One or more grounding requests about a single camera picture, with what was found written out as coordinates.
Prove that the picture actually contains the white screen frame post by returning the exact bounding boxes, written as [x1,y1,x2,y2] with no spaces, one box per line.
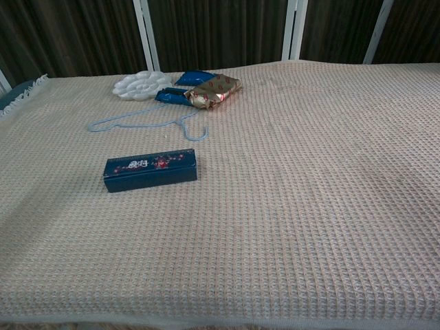
[363,0,395,65]
[132,0,162,72]
[0,68,13,94]
[281,0,308,62]

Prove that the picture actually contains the blue glasses case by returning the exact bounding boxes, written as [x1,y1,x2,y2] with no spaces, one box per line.
[102,148,199,193]

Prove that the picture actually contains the light blue wire hanger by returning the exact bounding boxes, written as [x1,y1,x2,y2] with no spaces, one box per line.
[85,102,210,142]

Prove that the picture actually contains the beige waffle weave cloth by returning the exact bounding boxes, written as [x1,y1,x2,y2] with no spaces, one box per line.
[0,60,440,326]

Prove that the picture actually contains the blue snack packet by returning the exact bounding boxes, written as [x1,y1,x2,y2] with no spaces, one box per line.
[154,87,192,107]
[174,70,218,87]

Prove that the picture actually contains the teal padded table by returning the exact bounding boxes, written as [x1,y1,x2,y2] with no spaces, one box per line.
[0,79,44,111]

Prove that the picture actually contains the white flower paint palette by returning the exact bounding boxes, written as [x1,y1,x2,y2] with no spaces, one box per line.
[112,70,173,102]

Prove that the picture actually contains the gold red printed packet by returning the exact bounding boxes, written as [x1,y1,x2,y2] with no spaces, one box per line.
[184,72,243,111]

